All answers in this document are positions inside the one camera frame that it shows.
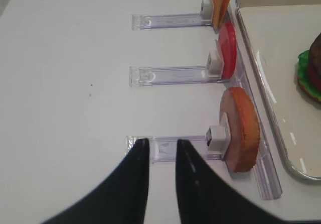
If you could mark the white serving tray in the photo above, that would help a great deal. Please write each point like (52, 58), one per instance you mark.
(277, 34)

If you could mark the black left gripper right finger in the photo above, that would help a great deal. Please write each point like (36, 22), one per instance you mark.
(203, 197)

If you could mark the clear bun pusher track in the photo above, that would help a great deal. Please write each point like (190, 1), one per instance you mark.
(163, 149)

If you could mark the red tomato slice in rack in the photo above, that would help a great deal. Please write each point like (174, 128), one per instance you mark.
(227, 48)

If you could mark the white tomato pusher block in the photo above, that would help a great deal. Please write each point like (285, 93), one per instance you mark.
(215, 64)

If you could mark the clear cheese pusher track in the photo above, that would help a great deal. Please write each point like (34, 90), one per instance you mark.
(147, 22)

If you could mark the green lettuce leaf on tray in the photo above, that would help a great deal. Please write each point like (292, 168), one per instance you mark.
(304, 70)

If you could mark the bun slice in rack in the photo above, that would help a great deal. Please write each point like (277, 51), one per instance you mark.
(244, 129)

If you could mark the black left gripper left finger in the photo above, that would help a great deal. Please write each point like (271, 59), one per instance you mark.
(120, 198)

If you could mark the bottom bun slice on tray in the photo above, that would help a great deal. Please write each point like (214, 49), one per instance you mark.
(307, 91)

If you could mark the clear tomato pusher track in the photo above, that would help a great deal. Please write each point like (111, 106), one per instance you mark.
(148, 76)

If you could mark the white cheese pusher block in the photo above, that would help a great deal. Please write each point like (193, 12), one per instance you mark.
(207, 8)

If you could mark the red tomato slice on tray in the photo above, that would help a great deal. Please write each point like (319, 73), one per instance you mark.
(313, 76)

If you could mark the brown meat patty on tray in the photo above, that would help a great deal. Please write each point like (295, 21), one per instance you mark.
(315, 54)

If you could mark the white bun pusher block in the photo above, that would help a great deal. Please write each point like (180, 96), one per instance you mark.
(218, 138)

